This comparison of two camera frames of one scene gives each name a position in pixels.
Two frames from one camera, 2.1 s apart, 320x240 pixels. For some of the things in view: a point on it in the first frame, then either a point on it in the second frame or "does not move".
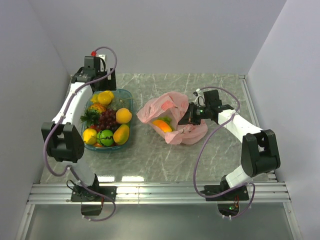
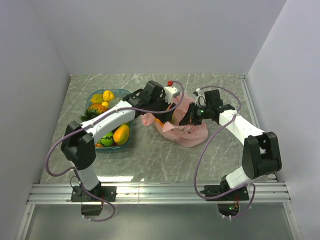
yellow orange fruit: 105,97 → 162,124
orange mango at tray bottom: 121,134 does not move
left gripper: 109,85 → 164,117
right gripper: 189,117 does not move
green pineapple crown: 91,117 does not move
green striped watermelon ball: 105,137 does not move
